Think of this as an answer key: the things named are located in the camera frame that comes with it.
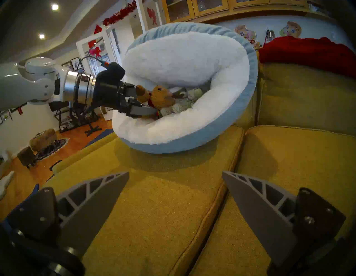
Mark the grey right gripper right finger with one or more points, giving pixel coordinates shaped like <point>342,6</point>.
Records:
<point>264,217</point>

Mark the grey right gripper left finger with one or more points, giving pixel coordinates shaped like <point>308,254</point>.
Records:
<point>89,211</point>

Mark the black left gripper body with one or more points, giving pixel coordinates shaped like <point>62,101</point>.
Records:
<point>107,96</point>

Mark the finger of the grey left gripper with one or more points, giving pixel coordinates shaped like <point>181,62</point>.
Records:
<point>130,90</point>
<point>141,111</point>

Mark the orange reindeer plush toy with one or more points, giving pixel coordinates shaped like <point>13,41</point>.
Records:
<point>161,97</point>

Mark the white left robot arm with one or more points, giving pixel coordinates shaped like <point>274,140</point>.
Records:
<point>27,83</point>

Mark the white blue plush dog bed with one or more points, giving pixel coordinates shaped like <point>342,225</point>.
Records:
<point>194,58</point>

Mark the black floor stand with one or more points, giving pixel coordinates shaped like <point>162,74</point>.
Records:
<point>91,130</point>

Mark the white glass french door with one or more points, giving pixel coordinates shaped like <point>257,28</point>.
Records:
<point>143,15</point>
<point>111,50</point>

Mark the red heart door decoration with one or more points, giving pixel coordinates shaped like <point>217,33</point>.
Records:
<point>95,52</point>

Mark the dark television stand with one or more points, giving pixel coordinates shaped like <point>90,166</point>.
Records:
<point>68,122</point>

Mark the black flat television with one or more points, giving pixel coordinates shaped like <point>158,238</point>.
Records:
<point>58,105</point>

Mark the yellow sofa seat cushion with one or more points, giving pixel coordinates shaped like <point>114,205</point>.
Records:
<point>167,217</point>
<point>306,167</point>

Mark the red paper triangle decoration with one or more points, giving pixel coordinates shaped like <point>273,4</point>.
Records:
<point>98,29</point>

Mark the round patterned rug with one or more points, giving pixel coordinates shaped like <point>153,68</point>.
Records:
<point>57,147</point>

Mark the red tinsel garland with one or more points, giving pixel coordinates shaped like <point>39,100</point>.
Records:
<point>119,14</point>

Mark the red cupid door decoration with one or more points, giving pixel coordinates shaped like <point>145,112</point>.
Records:
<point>152,15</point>

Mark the round beige ottoman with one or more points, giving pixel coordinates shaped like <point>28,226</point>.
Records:
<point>43,140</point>

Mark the mustard yellow sofa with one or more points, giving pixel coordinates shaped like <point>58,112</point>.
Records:
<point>167,222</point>

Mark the small dark stool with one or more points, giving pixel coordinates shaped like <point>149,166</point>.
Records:
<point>26,156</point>

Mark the white fuzzy floor object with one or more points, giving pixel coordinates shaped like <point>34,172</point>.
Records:
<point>6,182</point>

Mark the yellow sofa back cushion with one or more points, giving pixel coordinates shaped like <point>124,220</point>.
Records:
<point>306,100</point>
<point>249,114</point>

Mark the chrome sink faucet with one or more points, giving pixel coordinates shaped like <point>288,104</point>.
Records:
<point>269,36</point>

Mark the red blanket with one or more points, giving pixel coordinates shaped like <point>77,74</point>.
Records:
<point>306,53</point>

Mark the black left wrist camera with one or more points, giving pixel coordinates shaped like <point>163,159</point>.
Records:
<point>111,73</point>

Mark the framed wall picture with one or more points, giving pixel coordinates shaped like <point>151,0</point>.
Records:
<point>19,107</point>
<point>66,66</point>
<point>76,64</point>

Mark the small red metal frame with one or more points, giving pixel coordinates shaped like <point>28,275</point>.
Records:
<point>55,165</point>

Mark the wooden wall cabinets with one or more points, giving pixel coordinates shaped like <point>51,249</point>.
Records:
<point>211,7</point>

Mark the cartoon child wall decoration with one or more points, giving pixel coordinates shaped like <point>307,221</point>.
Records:
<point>290,29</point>
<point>244,33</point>

